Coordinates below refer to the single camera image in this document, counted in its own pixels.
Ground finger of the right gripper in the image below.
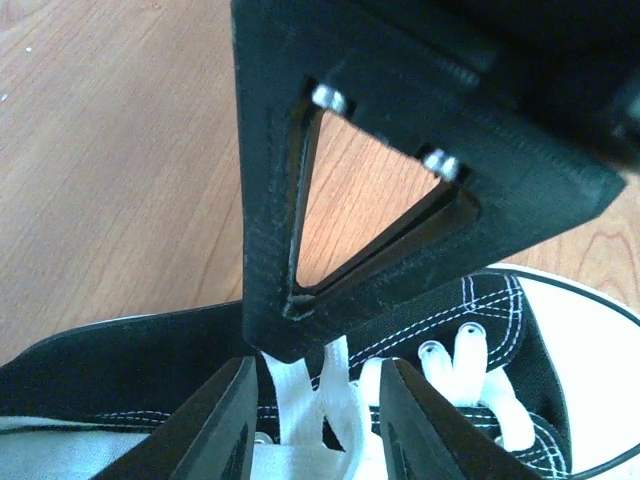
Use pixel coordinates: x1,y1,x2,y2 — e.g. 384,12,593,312
231,1,625,363

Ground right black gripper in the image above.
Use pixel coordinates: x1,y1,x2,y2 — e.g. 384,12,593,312
389,1,639,173

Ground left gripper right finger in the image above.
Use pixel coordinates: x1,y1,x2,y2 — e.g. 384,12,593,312
379,359,538,480

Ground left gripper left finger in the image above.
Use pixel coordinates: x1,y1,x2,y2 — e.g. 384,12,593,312
95,357,258,479

